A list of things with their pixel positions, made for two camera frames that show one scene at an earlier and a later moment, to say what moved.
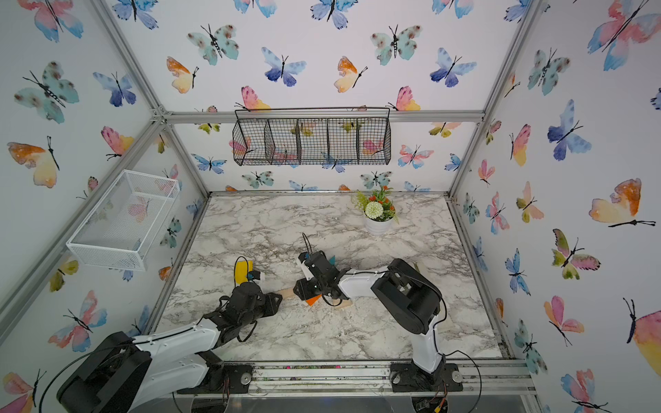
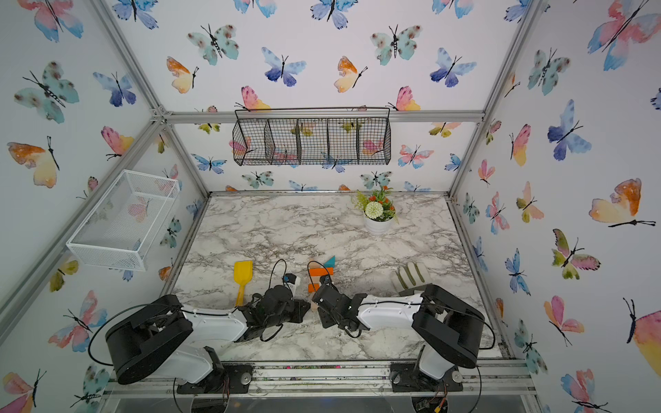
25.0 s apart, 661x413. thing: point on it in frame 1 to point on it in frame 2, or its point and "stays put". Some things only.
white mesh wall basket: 125,229 stays put
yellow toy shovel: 241,269 stays put
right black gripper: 301,292 to 324,322
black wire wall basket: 311,136 stays put
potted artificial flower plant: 378,210 stays put
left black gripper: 269,298 to 299,312
